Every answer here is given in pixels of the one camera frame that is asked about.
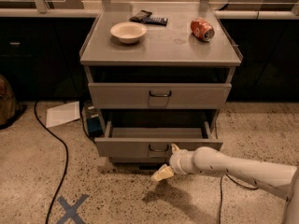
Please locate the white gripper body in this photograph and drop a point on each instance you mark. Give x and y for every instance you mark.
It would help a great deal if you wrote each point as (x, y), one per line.
(176, 162)

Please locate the grey drawer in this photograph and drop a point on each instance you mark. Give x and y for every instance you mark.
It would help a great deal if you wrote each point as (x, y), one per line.
(159, 95)
(152, 143)

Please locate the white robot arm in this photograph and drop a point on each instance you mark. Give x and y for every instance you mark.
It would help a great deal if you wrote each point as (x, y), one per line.
(280, 180)

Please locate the grey metal drawer cabinet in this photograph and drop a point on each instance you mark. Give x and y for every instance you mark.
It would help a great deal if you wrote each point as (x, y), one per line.
(166, 54)

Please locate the grey top drawer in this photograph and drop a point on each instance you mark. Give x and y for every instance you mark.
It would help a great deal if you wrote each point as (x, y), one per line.
(159, 95)

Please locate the blue power box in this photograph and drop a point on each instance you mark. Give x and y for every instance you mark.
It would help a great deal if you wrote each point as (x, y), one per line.
(92, 120)

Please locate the blue tape cross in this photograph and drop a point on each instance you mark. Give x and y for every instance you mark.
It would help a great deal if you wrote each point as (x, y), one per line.
(71, 211)

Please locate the white paper sheet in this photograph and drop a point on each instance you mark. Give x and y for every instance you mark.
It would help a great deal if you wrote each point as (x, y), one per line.
(62, 114)

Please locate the orange soda can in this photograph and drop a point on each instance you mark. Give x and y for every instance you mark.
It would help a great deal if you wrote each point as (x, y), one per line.
(202, 29)

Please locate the white ceramic bowl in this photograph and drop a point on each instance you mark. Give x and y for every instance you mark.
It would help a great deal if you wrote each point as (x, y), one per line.
(128, 32)

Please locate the dark blue snack packet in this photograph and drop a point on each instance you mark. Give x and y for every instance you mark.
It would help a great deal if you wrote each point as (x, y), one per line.
(155, 21)

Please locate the dark brown snack packet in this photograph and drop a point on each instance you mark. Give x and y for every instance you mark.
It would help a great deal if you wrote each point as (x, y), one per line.
(140, 16)

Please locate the dark counter cabinets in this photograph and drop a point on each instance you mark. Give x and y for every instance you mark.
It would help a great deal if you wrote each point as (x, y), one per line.
(40, 57)

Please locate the brown bag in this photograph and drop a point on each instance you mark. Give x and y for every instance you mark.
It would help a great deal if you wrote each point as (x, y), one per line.
(10, 109)

